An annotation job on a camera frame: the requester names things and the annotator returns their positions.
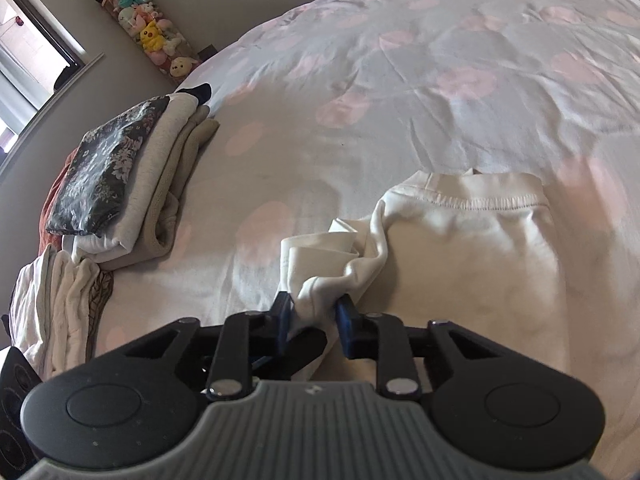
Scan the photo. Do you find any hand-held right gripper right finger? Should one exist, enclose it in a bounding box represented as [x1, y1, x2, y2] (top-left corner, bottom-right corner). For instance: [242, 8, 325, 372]
[334, 295, 508, 402]

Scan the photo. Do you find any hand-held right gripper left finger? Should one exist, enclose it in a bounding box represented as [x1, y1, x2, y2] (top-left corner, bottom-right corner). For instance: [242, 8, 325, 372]
[122, 291, 296, 402]

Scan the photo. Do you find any white t-shirt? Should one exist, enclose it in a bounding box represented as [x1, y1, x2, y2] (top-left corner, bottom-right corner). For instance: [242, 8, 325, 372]
[280, 169, 571, 386]

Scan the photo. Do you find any pile of white ribbed clothes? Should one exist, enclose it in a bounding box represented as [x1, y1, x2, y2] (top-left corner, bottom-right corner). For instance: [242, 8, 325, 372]
[9, 246, 117, 381]

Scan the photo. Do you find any folded beige garment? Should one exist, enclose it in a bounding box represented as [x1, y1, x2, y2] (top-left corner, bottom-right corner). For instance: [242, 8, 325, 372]
[135, 104, 221, 261]

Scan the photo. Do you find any folded grey sweater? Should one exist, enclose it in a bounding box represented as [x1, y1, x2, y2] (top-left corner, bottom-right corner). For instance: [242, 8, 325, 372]
[72, 94, 198, 263]

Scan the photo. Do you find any folded dark floral garment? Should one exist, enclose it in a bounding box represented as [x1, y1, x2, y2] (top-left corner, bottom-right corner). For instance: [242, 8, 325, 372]
[45, 96, 173, 237]

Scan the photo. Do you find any navy and white sock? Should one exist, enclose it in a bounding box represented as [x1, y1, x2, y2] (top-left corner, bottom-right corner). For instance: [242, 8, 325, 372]
[172, 82, 213, 106]

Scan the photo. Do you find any pink dotted bed duvet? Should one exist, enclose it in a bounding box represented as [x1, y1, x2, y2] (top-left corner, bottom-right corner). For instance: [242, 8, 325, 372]
[95, 0, 640, 411]

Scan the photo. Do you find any reddish folded cloth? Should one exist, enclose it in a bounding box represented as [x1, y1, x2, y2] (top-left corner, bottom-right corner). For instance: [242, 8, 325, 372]
[39, 149, 86, 256]

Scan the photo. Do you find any black speaker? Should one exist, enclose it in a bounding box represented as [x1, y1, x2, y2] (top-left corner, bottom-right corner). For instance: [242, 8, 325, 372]
[0, 346, 45, 466]

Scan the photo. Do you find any column of plush toys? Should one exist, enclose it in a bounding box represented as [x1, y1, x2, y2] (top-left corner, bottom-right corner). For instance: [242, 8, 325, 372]
[80, 0, 203, 78]

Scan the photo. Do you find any window frame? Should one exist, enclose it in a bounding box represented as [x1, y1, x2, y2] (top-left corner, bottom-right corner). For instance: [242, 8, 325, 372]
[0, 0, 107, 171]

